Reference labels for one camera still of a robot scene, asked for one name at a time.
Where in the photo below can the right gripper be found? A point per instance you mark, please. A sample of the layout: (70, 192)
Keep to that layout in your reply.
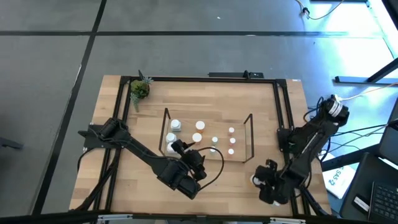
(276, 186)

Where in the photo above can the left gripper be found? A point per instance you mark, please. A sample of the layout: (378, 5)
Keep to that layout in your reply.
(192, 163)

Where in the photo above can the orange pill bottle white cap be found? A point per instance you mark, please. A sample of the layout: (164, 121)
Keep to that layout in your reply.
(253, 180)
(196, 137)
(200, 125)
(231, 130)

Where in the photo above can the small pink vial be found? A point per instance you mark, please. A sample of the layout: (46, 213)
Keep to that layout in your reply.
(232, 141)

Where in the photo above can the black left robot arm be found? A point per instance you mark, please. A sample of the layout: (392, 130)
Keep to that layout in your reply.
(140, 151)

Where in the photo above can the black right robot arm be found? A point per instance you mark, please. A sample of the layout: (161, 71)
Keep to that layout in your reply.
(311, 146)

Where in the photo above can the white printed box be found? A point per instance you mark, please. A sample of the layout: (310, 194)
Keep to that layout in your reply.
(339, 183)

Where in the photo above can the green potted succulent plant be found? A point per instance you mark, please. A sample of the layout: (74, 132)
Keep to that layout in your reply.
(140, 89)

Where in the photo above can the black device white label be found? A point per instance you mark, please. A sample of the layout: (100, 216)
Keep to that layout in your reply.
(360, 203)

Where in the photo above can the black side desk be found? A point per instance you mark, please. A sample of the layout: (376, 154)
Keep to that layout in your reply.
(363, 174)

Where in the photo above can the black keyboard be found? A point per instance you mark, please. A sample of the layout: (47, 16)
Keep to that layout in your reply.
(385, 202)

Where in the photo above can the dark monitor screen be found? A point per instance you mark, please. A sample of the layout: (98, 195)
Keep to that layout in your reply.
(390, 140)

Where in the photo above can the black table stand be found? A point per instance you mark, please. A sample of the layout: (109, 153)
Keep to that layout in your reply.
(357, 80)

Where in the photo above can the black rig beam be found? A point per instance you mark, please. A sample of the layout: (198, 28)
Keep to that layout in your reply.
(46, 217)

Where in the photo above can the black floor stand foot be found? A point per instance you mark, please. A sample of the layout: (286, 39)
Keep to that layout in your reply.
(9, 143)

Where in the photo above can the silver bracket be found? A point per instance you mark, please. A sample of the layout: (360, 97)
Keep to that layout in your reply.
(115, 216)
(287, 220)

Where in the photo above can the black aluminium table frame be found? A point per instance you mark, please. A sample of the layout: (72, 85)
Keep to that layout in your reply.
(199, 79)

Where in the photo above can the black mount bar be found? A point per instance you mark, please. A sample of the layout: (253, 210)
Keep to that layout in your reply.
(230, 75)

